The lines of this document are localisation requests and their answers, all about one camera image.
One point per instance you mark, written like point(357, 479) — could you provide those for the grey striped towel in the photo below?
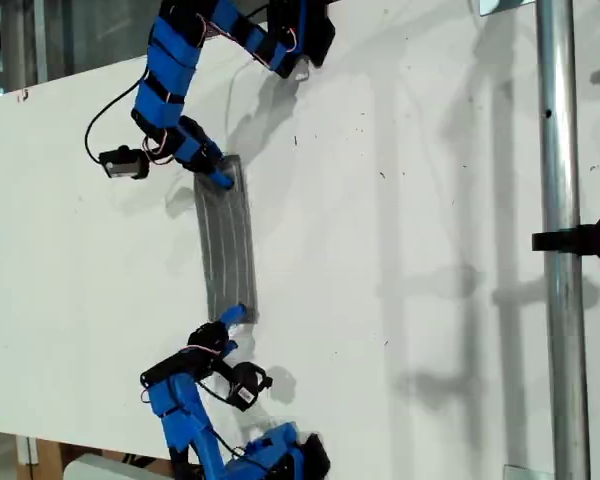
point(227, 240)

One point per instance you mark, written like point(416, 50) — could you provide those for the white box under table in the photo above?
point(110, 470)

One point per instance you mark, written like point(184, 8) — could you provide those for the wooden table leg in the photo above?
point(47, 460)

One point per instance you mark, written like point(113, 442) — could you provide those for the black clamp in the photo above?
point(580, 240)

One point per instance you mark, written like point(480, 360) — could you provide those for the arm camera box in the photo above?
point(247, 387)
point(125, 164)

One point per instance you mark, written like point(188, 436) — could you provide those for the steel post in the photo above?
point(562, 150)

